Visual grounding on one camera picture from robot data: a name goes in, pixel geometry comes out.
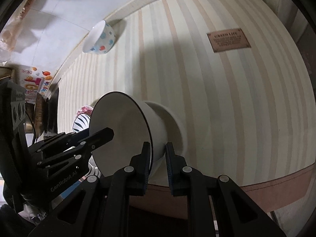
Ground floral rim plate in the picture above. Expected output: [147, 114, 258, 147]
[75, 105, 94, 117]

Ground colourful fruit wall sticker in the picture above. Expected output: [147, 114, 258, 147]
[17, 66, 54, 104]

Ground plain white bowl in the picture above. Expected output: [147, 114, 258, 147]
[145, 101, 188, 181]

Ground clear plastic bag left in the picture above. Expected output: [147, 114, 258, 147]
[1, 0, 36, 64]

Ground white bowl blue rim dots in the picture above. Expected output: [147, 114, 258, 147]
[83, 20, 116, 55]

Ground white bowl dark rim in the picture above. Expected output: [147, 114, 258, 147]
[89, 91, 168, 177]

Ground brown mat label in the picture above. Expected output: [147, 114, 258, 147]
[207, 28, 251, 53]

